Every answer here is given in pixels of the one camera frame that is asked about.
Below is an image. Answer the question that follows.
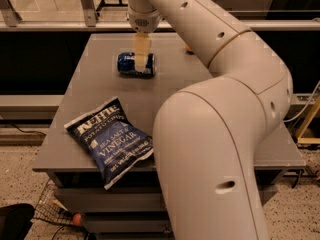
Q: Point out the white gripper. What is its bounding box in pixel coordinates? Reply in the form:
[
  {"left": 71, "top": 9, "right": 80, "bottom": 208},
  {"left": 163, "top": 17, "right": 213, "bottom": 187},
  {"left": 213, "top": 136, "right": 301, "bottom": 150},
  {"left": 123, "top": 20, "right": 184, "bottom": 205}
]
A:
[{"left": 128, "top": 7, "right": 161, "bottom": 72}]

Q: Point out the blue pepsi can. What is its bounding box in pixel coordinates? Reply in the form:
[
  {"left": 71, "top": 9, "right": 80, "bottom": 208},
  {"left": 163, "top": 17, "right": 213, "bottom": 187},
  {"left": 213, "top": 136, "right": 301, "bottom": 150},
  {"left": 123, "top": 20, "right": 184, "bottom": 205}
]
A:
[{"left": 117, "top": 52, "right": 156, "bottom": 78}]

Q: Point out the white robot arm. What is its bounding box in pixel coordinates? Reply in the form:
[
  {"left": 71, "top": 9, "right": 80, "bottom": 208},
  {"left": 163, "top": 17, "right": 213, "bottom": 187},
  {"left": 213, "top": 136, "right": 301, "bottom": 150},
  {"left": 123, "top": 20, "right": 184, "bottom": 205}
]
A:
[{"left": 129, "top": 0, "right": 293, "bottom": 240}]

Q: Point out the orange fruit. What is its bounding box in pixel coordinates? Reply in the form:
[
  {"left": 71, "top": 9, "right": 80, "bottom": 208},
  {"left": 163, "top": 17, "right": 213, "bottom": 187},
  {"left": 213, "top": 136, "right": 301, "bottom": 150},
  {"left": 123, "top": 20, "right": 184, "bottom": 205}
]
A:
[{"left": 185, "top": 45, "right": 194, "bottom": 54}]

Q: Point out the blue kettle chips bag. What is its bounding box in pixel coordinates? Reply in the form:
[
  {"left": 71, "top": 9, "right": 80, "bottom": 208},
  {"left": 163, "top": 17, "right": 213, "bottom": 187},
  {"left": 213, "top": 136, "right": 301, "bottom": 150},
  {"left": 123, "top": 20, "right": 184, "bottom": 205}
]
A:
[{"left": 64, "top": 97, "right": 153, "bottom": 190}]

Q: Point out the top grey drawer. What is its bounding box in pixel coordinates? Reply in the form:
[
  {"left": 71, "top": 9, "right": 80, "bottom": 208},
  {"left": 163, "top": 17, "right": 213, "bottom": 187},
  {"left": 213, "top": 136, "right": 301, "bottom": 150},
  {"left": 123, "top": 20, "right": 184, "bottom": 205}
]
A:
[{"left": 54, "top": 184, "right": 278, "bottom": 214}]

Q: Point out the grey drawer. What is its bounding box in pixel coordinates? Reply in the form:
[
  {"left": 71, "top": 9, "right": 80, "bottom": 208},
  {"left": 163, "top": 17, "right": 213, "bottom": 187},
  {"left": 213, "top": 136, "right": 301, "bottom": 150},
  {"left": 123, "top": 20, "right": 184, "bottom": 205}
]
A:
[
  {"left": 82, "top": 215, "right": 172, "bottom": 234},
  {"left": 54, "top": 184, "right": 278, "bottom": 214}
]

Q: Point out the grey drawer cabinet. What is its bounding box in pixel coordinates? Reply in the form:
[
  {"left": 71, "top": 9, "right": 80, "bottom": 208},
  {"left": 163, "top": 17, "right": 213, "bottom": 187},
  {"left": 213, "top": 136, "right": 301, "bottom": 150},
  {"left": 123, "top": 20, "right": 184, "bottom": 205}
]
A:
[{"left": 34, "top": 31, "right": 293, "bottom": 240}]

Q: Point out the yellow wooden stand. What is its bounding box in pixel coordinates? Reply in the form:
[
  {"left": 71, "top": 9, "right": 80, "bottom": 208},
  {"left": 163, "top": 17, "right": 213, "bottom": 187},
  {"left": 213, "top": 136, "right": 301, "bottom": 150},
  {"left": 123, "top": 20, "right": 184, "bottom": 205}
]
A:
[{"left": 295, "top": 96, "right": 320, "bottom": 145}]

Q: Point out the small orange ball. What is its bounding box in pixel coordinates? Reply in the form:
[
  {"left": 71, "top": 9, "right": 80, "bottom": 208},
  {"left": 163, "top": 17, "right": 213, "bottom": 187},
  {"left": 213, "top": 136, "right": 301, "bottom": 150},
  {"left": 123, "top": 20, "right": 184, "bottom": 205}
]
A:
[{"left": 72, "top": 213, "right": 82, "bottom": 227}]

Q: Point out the lower grey drawer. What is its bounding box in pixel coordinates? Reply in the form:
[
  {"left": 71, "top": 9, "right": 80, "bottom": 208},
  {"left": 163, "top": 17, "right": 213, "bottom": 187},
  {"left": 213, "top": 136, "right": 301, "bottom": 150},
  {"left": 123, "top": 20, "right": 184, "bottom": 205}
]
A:
[{"left": 82, "top": 215, "right": 172, "bottom": 234}]

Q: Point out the metal window rail frame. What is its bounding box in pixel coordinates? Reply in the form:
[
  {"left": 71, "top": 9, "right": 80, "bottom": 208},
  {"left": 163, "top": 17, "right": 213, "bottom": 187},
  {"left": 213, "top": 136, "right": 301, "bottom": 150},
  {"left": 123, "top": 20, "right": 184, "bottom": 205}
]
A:
[{"left": 1, "top": 0, "right": 320, "bottom": 31}]

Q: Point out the wire basket on floor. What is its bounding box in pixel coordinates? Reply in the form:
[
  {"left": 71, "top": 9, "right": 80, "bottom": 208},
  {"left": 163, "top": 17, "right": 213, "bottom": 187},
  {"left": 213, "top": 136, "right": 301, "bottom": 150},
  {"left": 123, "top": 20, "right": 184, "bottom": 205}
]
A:
[{"left": 34, "top": 180, "right": 76, "bottom": 228}]

